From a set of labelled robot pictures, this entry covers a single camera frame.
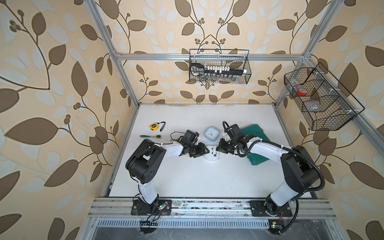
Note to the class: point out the light blue alarm clock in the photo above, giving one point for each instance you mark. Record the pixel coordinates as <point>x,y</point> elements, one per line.
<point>212,134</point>

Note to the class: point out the black handled scissors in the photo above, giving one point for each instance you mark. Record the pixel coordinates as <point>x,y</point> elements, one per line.
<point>199,70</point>

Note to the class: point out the yellow tape measure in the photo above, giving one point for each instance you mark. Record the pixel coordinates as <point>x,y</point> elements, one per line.
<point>157,126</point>

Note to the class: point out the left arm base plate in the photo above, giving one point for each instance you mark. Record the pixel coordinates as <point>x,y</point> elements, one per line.
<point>141,208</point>

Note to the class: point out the teal handled ratchet tool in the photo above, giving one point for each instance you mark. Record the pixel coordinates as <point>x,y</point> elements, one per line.
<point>148,136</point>

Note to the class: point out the clear plastic bag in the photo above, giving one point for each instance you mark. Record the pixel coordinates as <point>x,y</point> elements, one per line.
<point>313,106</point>

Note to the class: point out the green plastic case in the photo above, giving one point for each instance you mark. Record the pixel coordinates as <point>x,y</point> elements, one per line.
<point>257,131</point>

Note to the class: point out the black wire basket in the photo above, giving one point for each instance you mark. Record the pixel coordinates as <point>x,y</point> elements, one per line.
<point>219,66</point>
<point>339,105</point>

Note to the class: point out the aluminium front rail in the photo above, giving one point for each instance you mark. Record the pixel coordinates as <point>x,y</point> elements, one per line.
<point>309,209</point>

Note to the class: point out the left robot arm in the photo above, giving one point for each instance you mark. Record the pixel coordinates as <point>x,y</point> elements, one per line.
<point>145,162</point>

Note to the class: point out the socket bit rail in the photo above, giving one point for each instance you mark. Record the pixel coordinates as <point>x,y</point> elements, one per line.
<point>226,71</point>

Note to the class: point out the back black wire basket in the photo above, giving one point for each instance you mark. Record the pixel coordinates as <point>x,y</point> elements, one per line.
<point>219,66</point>

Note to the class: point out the red tape roll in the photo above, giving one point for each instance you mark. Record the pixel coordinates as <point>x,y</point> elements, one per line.
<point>302,92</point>

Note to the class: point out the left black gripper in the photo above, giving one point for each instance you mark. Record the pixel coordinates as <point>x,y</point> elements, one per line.
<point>201,150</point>

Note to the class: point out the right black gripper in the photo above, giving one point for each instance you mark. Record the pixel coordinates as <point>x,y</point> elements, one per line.
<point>221,148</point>

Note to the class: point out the right black wire basket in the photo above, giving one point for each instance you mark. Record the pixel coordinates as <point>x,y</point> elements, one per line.
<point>339,105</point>

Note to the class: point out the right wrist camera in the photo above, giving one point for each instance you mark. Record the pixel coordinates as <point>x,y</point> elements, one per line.
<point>234,132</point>

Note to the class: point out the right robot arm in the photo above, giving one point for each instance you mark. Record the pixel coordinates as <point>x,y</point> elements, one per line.
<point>301,175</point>

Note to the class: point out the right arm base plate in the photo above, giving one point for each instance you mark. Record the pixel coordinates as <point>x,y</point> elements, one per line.
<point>261,208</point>

